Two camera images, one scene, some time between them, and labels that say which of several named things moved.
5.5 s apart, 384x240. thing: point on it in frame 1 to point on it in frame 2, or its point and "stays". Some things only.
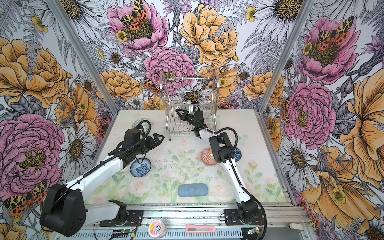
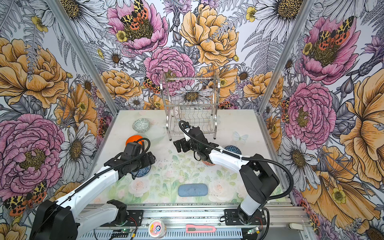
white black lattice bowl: [175, 113] stays
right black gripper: [185, 113] to [178, 146]
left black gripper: [153, 145] to [148, 160]
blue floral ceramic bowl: [140, 170] stays
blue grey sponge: [193, 190] stays
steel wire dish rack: [189, 102] stays
